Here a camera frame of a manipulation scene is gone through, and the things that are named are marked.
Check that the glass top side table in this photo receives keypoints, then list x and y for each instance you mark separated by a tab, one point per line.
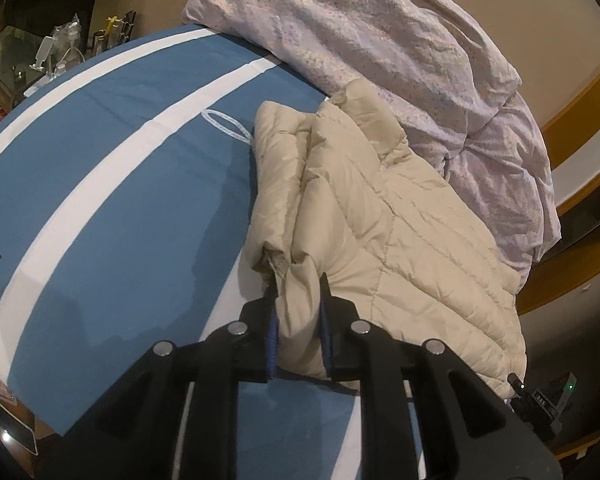
10	75

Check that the yellow small figure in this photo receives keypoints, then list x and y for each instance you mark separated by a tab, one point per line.
111	27

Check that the dark flat device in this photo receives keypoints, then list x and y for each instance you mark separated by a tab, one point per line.
11	422

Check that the wooden framed glass door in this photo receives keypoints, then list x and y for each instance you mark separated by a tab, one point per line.
580	105

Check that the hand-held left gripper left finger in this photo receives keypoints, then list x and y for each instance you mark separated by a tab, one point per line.
270	345

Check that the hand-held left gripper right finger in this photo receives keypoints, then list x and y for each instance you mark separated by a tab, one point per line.
326	340

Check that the lilac floral duvet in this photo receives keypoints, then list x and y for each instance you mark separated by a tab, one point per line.
380	25

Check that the beige puffer jacket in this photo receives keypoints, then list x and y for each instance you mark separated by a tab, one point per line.
380	240

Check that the white plastic stand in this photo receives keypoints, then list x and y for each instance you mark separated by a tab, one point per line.
42	55

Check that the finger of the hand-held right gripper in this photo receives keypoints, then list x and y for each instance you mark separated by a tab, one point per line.
515	381

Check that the blue white striped bed sheet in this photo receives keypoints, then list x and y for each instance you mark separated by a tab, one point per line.
130	185

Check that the clear plastic bag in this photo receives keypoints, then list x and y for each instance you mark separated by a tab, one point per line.
71	40

